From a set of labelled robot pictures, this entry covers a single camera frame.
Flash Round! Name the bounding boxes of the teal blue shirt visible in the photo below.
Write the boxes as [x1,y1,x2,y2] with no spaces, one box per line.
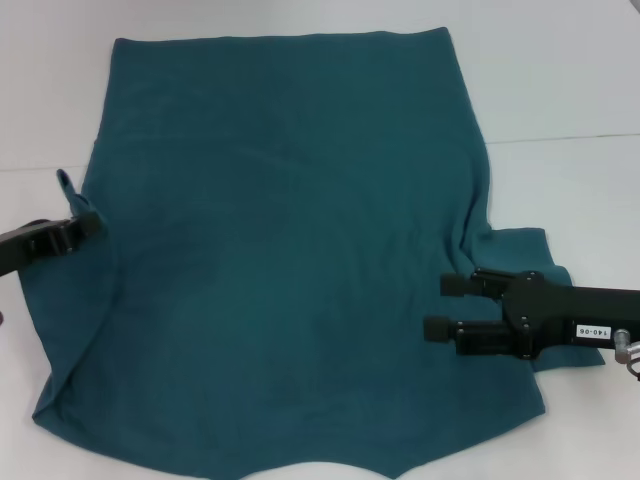
[30,25,607,466]

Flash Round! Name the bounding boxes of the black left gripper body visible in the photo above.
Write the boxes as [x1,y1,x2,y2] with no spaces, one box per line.
[0,222,49,276]

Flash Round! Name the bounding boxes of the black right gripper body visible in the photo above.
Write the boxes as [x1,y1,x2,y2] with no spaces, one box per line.
[502,272,640,360]

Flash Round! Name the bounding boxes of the right gripper plug with cable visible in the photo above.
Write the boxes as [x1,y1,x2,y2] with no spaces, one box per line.
[613,327,640,384]

